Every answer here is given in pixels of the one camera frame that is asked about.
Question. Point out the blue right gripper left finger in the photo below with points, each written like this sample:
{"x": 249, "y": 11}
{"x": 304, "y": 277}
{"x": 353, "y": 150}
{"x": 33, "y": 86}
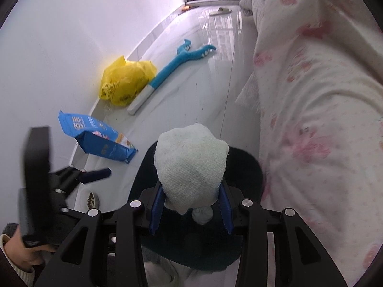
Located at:
{"x": 157, "y": 206}

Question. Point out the crumpled tissue in bin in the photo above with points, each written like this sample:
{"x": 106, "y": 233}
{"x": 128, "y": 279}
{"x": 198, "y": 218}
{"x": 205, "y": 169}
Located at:
{"x": 202, "y": 215}

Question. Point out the white tissue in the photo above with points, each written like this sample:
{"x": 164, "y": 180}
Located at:
{"x": 190, "y": 164}

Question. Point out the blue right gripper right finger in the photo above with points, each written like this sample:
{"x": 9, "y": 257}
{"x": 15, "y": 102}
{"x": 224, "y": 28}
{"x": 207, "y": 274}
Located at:
{"x": 225, "y": 209}

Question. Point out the yellow plastic bag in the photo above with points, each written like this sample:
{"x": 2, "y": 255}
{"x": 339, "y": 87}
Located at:
{"x": 123, "y": 80}

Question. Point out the pink floral bed quilt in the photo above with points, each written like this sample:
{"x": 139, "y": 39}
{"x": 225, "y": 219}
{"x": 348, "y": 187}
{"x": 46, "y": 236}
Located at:
{"x": 317, "y": 84}

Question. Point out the blue plush toy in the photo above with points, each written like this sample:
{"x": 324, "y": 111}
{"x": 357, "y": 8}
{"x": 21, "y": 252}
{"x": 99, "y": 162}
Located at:
{"x": 184, "y": 54}

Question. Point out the person's left hand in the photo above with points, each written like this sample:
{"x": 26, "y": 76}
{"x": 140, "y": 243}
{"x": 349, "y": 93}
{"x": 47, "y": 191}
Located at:
{"x": 22, "y": 257}

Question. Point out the blue snack bag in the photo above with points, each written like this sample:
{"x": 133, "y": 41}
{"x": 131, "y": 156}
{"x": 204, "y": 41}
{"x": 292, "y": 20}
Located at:
{"x": 96, "y": 137}

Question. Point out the dark green trash bin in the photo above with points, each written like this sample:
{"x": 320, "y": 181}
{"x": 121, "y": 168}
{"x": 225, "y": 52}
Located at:
{"x": 207, "y": 247}

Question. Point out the beige slipper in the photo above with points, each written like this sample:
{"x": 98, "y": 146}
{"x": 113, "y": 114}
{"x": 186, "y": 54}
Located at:
{"x": 220, "y": 12}

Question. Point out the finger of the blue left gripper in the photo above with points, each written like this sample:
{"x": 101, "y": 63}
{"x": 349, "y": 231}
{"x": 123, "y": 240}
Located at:
{"x": 95, "y": 175}

